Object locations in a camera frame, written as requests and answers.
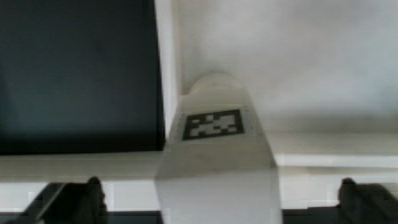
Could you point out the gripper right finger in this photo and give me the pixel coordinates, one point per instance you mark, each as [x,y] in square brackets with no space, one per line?
[368,204]

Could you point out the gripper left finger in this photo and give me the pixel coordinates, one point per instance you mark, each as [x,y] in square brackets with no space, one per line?
[68,204]

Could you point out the white table leg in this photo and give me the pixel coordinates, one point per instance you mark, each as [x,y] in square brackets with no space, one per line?
[217,178]

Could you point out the white square table top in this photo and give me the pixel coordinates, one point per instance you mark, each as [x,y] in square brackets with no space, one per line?
[309,50]

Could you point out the white front fence bar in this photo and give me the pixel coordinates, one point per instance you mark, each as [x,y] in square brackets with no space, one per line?
[124,170]

